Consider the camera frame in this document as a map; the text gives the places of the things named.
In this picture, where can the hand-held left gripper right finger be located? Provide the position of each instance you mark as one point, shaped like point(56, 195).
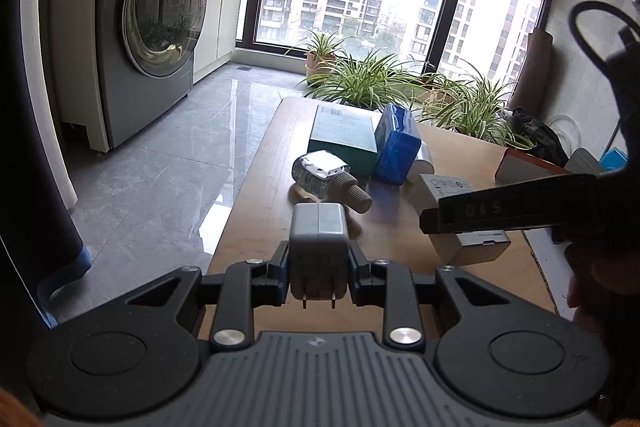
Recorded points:
point(361, 277)

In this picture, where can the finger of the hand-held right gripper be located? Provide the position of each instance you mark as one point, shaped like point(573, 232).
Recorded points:
point(500, 209)

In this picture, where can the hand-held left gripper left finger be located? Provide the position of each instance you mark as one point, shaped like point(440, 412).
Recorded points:
point(280, 274)

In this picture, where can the small white plug-in socket adapter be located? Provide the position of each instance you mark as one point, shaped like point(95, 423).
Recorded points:
point(317, 247)

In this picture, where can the large white plug-in lamp socket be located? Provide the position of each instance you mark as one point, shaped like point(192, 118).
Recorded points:
point(422, 164)

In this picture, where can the blue cardboard box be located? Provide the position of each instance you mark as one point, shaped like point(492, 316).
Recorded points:
point(397, 147)

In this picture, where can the teal cardboard box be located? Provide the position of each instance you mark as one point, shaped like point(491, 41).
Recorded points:
point(342, 132)

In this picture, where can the person's right hand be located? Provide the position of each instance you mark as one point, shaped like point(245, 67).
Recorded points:
point(600, 277)

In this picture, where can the white fan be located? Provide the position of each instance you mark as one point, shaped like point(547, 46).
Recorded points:
point(565, 127)

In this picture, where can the black bag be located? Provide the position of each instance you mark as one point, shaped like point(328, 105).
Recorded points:
point(537, 134)

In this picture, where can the spider plant in pot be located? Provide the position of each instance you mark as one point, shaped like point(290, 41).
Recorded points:
point(365, 82)
point(480, 107)
point(440, 99)
point(320, 49)

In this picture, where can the brown rolled mat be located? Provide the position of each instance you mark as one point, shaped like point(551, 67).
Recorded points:
point(532, 67)

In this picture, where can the white cabinet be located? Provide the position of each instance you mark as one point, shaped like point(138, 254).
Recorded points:
point(210, 32)

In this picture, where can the silver front-load washing machine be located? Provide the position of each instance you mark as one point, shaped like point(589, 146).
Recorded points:
point(165, 7)

